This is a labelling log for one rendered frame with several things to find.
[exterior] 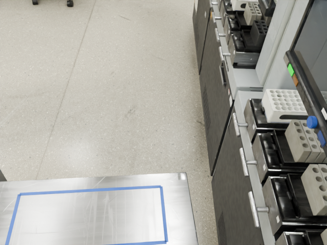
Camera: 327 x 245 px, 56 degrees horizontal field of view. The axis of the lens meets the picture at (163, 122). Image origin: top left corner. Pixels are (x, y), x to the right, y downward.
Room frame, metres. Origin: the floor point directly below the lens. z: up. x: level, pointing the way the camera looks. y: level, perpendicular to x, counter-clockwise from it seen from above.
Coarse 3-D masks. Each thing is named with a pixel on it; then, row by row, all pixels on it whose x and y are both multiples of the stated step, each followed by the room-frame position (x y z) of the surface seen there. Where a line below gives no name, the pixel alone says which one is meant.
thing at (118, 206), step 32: (0, 192) 0.36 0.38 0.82; (32, 192) 0.37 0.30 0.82; (64, 192) 0.37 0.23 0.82; (96, 192) 0.38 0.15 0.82; (128, 192) 0.38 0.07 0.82; (160, 192) 0.39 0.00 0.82; (0, 224) 0.28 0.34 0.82; (32, 224) 0.29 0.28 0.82; (64, 224) 0.29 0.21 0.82; (96, 224) 0.30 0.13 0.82; (128, 224) 0.30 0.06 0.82; (160, 224) 0.31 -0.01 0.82; (192, 224) 0.32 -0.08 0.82
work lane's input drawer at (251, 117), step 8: (248, 104) 0.76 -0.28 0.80; (256, 104) 0.74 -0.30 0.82; (248, 112) 0.74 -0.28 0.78; (256, 112) 0.70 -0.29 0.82; (264, 112) 0.70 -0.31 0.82; (248, 120) 0.72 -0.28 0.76; (256, 120) 0.67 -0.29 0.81; (264, 120) 0.67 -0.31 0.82; (248, 128) 0.69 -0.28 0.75; (256, 128) 0.64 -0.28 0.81; (264, 128) 0.65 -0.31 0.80; (272, 128) 0.65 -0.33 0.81; (280, 128) 0.65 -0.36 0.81; (240, 136) 0.66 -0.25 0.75
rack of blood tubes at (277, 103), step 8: (264, 96) 0.75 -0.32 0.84; (272, 96) 0.74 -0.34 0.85; (280, 96) 0.74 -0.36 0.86; (288, 96) 0.73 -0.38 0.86; (296, 96) 0.74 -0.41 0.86; (264, 104) 0.73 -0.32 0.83; (272, 104) 0.69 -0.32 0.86; (280, 104) 0.70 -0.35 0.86; (288, 104) 0.70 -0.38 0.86; (296, 104) 0.70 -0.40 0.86; (272, 112) 0.66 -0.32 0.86; (280, 112) 0.66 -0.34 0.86; (288, 112) 0.66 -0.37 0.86; (296, 112) 0.67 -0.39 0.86; (304, 112) 0.67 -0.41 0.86; (272, 120) 0.66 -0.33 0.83; (280, 120) 0.66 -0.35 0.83; (288, 120) 0.67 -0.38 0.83
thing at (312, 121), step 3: (309, 117) 0.52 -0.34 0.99; (312, 117) 0.51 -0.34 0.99; (315, 117) 0.51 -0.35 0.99; (309, 120) 0.51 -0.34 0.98; (312, 120) 0.51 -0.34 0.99; (315, 120) 0.51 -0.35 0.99; (309, 123) 0.51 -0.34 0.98; (312, 123) 0.50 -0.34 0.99; (315, 123) 0.50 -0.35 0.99; (309, 126) 0.50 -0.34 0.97; (312, 126) 0.50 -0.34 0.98; (315, 126) 0.50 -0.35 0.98
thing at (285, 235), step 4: (284, 232) 0.32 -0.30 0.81; (288, 232) 0.32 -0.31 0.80; (292, 232) 0.32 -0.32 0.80; (296, 232) 0.32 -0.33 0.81; (300, 232) 0.32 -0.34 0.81; (280, 236) 0.32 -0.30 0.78; (284, 236) 0.31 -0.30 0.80; (288, 236) 0.31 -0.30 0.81; (292, 236) 0.30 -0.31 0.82; (296, 236) 0.30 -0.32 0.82; (300, 236) 0.31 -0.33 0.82; (304, 236) 0.31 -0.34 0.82; (280, 240) 0.31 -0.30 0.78; (284, 240) 0.30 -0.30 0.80; (288, 240) 0.30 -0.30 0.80; (292, 240) 0.30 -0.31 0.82; (296, 240) 0.30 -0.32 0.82; (300, 240) 0.30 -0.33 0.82; (304, 240) 0.30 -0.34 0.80; (276, 244) 0.31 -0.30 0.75; (280, 244) 0.30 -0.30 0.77; (284, 244) 0.30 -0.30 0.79; (288, 244) 0.29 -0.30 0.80; (292, 244) 0.29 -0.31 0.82; (296, 244) 0.29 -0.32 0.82; (300, 244) 0.29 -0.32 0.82; (304, 244) 0.29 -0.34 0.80
